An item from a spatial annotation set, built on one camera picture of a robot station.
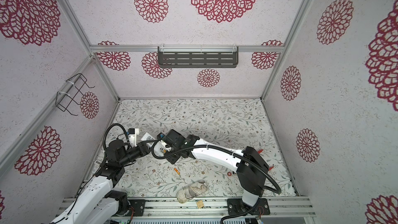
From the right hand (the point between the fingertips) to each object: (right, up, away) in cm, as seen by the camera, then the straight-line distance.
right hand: (168, 152), depth 79 cm
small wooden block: (+16, -24, -4) cm, 30 cm away
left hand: (-6, +4, 0) cm, 7 cm away
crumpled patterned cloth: (+12, -19, -3) cm, 23 cm away
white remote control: (-9, +8, -3) cm, 13 cm away
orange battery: (+4, -12, +7) cm, 15 cm away
